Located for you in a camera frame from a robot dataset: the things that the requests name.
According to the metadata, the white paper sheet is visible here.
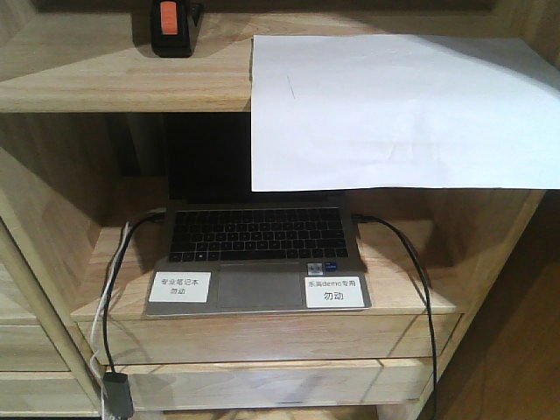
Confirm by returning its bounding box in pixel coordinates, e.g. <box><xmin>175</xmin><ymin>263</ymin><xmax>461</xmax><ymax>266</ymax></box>
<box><xmin>251</xmin><ymin>34</ymin><xmax>559</xmax><ymax>192</ymax></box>

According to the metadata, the black orange stapler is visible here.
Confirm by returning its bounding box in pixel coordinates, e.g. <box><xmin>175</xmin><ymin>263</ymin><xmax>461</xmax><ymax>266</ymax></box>
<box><xmin>150</xmin><ymin>0</ymin><xmax>204</xmax><ymax>58</ymax></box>

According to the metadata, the grey laptop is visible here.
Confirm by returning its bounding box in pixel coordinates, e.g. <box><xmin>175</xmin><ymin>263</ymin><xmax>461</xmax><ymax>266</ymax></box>
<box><xmin>144</xmin><ymin>112</ymin><xmax>371</xmax><ymax>317</ymax></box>

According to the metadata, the white label right on laptop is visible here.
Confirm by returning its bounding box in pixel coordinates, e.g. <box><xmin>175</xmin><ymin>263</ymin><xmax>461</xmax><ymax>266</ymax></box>
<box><xmin>304</xmin><ymin>276</ymin><xmax>366</xmax><ymax>309</ymax></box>

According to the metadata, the white label on laptop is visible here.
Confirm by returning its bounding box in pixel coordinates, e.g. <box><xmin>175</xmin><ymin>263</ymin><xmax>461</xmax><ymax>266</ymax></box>
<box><xmin>304</xmin><ymin>276</ymin><xmax>366</xmax><ymax>309</ymax></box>
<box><xmin>148</xmin><ymin>271</ymin><xmax>211</xmax><ymax>303</ymax></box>

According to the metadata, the white label left on laptop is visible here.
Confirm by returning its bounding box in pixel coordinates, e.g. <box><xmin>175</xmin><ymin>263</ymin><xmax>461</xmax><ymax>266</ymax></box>
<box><xmin>148</xmin><ymin>271</ymin><xmax>211</xmax><ymax>303</ymax></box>

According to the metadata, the grey usb adapter hub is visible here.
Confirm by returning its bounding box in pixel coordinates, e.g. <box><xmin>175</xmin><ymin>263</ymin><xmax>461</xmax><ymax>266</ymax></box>
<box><xmin>102</xmin><ymin>372</ymin><xmax>134</xmax><ymax>419</ymax></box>

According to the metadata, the black cable right of laptop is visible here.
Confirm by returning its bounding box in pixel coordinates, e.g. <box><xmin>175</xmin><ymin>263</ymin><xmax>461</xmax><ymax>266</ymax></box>
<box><xmin>352</xmin><ymin>213</ymin><xmax>439</xmax><ymax>420</ymax></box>

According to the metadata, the black cable of laptop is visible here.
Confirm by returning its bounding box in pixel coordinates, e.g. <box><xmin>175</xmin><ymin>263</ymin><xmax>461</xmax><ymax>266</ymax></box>
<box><xmin>352</xmin><ymin>213</ymin><xmax>439</xmax><ymax>420</ymax></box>
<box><xmin>101</xmin><ymin>212</ymin><xmax>162</xmax><ymax>375</ymax></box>

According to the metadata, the black cable left of laptop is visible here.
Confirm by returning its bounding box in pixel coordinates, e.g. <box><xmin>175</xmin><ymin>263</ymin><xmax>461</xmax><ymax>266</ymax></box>
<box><xmin>101</xmin><ymin>212</ymin><xmax>162</xmax><ymax>375</ymax></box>

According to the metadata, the white cable left of laptop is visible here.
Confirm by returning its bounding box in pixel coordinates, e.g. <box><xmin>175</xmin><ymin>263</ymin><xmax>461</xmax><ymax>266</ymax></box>
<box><xmin>89</xmin><ymin>207</ymin><xmax>167</xmax><ymax>420</ymax></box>

